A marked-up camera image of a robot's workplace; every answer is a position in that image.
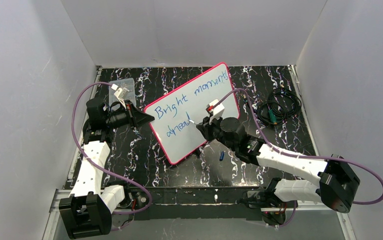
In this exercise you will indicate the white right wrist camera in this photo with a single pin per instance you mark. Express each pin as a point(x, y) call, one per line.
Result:
point(215, 110)

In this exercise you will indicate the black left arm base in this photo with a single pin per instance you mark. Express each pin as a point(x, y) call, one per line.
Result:
point(120, 196)

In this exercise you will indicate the pink framed whiteboard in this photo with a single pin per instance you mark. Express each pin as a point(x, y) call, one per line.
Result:
point(177, 137)

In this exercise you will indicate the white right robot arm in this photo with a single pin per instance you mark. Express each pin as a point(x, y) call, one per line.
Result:
point(331, 182)

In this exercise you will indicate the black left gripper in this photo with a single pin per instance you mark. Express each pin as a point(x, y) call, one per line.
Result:
point(130, 115)

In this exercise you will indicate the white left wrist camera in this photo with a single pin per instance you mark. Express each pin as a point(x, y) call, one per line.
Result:
point(119, 94)

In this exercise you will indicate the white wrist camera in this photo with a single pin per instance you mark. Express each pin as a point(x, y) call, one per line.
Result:
point(119, 94)
point(215, 110)

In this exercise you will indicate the blue marker cap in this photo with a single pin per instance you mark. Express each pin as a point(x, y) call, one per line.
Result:
point(222, 155)

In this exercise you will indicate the clear plastic compartment box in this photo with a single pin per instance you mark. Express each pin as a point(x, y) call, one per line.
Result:
point(129, 84)

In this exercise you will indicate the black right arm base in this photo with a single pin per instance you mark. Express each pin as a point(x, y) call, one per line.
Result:
point(273, 210)

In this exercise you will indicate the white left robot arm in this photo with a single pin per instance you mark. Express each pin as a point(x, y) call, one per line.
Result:
point(88, 210)

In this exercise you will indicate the metal whiteboard stand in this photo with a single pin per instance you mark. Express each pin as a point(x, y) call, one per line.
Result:
point(198, 152)

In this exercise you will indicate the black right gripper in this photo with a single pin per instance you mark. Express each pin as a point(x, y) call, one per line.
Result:
point(210, 127)

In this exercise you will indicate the aluminium front frame rail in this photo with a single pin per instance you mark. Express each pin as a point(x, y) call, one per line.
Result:
point(198, 196)

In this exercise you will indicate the green handled screwdriver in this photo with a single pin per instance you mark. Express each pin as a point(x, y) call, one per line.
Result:
point(272, 117)

